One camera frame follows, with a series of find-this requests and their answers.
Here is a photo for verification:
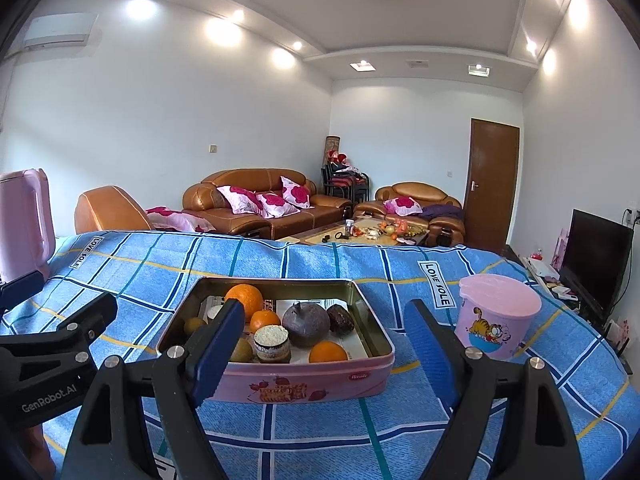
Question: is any wooden coffee table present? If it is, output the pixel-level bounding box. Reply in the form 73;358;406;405
275;217;431;248

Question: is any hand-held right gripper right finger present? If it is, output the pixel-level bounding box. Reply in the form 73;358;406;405
404;299;586;480

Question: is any orange leather chair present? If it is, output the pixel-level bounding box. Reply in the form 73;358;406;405
75;186;153;235

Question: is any black television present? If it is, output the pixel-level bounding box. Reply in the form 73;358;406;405
559;209;635;313

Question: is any pink floral pillow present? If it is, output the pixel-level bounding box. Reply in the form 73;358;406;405
280;176;316;209
216;185;266;216
145;205;218;233
382;196;423;215
255;192;301;218

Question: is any purple blanket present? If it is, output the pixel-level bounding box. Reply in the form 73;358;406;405
419;203;463;219

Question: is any pink electric kettle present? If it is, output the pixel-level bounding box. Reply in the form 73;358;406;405
0;167;56;283

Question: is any assorted fruit pile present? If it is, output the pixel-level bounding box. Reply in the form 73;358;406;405
367;220;431;241

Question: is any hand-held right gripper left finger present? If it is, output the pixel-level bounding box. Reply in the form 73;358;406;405
60;299;246;480

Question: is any brown leather armchair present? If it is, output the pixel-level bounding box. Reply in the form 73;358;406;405
354;182;465;248

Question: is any large orange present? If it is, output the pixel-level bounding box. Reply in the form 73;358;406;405
224;284;264;322

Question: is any pink cartoon cup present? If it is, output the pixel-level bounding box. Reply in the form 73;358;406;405
454;274;542;362

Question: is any brown leather sofa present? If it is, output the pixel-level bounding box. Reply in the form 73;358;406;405
181;169;353;241

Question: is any stack of dark chairs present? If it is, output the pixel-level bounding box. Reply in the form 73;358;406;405
321;162;371;201

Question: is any blue plaid tablecloth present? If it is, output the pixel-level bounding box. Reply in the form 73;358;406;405
0;230;631;480

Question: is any printed paper sheet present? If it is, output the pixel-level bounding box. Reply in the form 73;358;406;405
200;296;373;361

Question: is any person's left forearm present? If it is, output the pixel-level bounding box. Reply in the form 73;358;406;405
15;422;57;480

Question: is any white air conditioner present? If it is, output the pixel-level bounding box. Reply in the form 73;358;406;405
22;12;101;47

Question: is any brown wooden door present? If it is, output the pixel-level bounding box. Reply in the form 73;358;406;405
462;117;521;256

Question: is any dark brown dried fruit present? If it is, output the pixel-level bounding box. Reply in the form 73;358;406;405
326;305;357;332

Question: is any pink metal tin box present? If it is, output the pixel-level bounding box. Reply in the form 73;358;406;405
156;276;396;403

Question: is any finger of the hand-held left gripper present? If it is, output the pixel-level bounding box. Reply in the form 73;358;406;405
50;291;119;362
0;270;46;312

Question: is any small orange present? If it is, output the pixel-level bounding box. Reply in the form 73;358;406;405
248;310;282;335
308;340;348;364

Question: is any cluttered low television stand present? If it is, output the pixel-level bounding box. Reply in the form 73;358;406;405
505;245;631;356

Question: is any pink gift bag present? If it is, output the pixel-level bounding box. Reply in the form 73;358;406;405
552;230;571;271

